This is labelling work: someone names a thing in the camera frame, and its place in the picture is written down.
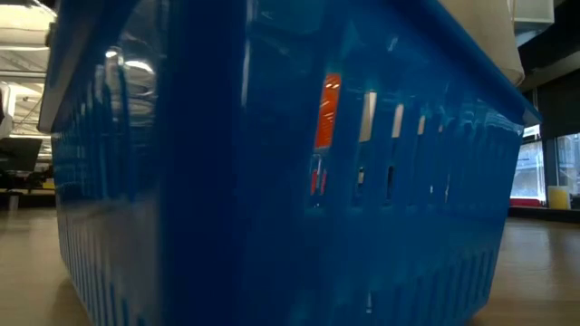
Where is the black computer monitor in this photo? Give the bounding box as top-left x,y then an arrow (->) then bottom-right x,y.
0,137 -> 44,173

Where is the yellow container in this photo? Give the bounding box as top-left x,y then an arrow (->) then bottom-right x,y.
546,185 -> 571,210

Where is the orange slotted plastic basket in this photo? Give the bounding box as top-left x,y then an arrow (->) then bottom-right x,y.
310,72 -> 343,197

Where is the silver lamp with white shade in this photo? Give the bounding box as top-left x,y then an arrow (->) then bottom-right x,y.
437,0 -> 526,87

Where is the white machine casing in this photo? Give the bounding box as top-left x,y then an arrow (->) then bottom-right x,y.
0,84 -> 14,139

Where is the blue slotted plastic basket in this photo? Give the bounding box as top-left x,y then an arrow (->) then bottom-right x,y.
37,0 -> 543,326

